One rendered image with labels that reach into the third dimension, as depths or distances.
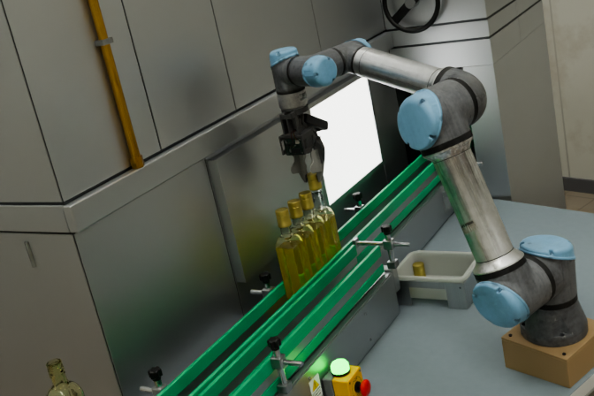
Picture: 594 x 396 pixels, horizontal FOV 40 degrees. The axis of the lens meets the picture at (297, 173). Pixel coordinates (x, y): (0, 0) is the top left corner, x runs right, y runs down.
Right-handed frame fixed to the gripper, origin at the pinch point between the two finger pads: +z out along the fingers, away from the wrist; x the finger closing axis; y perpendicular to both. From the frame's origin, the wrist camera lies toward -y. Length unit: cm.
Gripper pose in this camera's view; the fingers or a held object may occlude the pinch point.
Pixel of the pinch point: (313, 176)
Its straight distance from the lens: 221.7
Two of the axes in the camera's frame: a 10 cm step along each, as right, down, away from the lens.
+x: 8.6, -0.2, -5.1
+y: -4.7, 3.5, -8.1
